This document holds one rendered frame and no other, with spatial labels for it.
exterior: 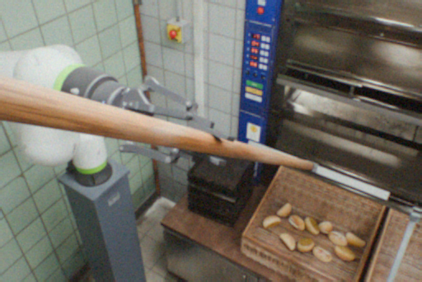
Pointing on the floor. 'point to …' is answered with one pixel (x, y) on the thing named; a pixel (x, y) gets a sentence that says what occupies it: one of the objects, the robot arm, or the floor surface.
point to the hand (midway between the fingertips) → (207, 143)
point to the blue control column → (268, 72)
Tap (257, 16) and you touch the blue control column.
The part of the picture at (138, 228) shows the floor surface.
